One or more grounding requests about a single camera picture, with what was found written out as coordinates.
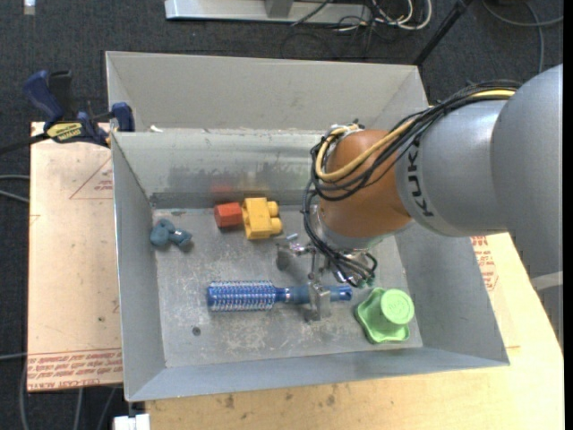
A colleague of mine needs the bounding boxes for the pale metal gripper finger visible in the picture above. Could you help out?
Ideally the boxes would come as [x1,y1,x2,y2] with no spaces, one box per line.
[304,279,334,323]
[274,239,310,271]

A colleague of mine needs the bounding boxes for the yellow toy building block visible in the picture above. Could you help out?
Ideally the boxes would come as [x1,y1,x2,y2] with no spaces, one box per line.
[241,197,284,241]

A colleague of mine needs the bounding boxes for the blue hairbrush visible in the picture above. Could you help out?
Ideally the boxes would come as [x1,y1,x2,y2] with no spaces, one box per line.
[206,279,354,313]

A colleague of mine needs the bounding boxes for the green flower-shaped lid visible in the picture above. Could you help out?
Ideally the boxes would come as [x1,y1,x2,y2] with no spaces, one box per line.
[355,287,415,345]

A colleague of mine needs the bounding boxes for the red toy block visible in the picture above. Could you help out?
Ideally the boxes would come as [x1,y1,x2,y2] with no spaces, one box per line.
[213,202,244,229]

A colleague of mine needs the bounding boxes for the grey metal bin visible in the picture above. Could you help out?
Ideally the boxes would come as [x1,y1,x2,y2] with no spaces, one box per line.
[105,50,511,402]

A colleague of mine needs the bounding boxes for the teal toy animal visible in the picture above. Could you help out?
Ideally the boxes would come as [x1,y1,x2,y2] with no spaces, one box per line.
[149,219,193,252]

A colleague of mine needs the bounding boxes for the brown cardboard board, red print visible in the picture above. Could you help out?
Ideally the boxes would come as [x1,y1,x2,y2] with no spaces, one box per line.
[26,121,500,393]

